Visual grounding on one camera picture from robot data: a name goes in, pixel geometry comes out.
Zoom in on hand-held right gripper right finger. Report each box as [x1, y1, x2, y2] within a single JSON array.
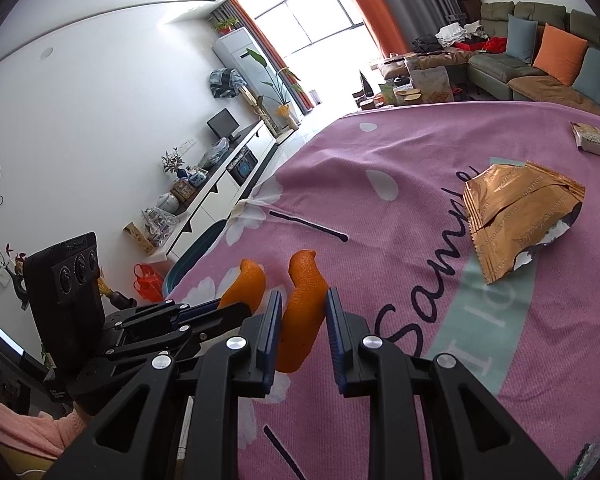
[[325, 287, 565, 480]]

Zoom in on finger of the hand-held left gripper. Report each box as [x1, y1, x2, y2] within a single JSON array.
[[112, 299, 222, 332], [101, 301, 257, 362]]

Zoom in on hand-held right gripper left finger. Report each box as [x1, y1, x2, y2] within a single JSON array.
[[44, 290, 284, 480]]

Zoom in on orange peel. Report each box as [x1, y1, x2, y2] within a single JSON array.
[[218, 258, 267, 312], [279, 249, 330, 374]]

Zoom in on large gold foil wrapper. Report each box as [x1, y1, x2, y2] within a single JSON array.
[[461, 159, 587, 286]]

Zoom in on person's left forearm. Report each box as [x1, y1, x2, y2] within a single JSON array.
[[0, 394, 89, 462]]

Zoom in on orange plastic bag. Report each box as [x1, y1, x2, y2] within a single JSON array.
[[133, 263, 166, 307]]

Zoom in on branches in black vase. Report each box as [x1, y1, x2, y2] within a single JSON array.
[[0, 231, 29, 312]]

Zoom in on yellow box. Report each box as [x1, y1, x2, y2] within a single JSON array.
[[123, 222, 157, 257]]

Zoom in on white TV cabinet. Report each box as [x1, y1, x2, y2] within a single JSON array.
[[124, 121, 279, 262]]

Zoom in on small plant in blue vase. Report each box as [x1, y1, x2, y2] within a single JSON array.
[[160, 148, 188, 181]]

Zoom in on pink floral blanket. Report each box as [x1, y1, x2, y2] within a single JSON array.
[[164, 101, 600, 480]]

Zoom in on clear plastic bag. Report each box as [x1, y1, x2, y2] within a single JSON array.
[[197, 137, 230, 169]]

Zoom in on black monitor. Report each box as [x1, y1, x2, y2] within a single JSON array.
[[206, 108, 241, 143]]

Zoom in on cloth-covered fan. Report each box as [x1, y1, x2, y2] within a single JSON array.
[[209, 67, 247, 99]]

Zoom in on tall leafy floor plant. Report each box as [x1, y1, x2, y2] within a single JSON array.
[[244, 47, 302, 132]]

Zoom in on white standing air conditioner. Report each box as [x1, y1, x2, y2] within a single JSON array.
[[211, 27, 302, 129]]

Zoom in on patterned paper bag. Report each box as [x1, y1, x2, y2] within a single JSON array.
[[409, 67, 454, 104]]

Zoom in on striped grey orange curtain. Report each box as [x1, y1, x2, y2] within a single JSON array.
[[214, 0, 317, 114]]

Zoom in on small green potted plant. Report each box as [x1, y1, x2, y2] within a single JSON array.
[[210, 15, 241, 37]]

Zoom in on brown ottoman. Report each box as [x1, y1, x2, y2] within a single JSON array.
[[379, 49, 474, 82]]

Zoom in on large window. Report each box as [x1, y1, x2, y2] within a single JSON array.
[[234, 0, 382, 107]]

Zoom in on green sofa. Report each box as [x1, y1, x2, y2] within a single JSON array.
[[466, 0, 600, 122]]

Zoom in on pile of clothes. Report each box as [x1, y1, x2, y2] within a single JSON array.
[[411, 19, 509, 57]]

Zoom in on pink snack packet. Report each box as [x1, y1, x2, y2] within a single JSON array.
[[569, 121, 600, 163]]

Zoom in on blue cushion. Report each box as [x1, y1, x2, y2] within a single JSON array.
[[505, 13, 539, 66], [569, 47, 600, 112]]

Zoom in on brown wooden cabinet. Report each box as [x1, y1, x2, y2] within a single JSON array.
[[454, 0, 484, 24]]

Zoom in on orange cushion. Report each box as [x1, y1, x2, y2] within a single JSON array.
[[532, 23, 589, 87]]

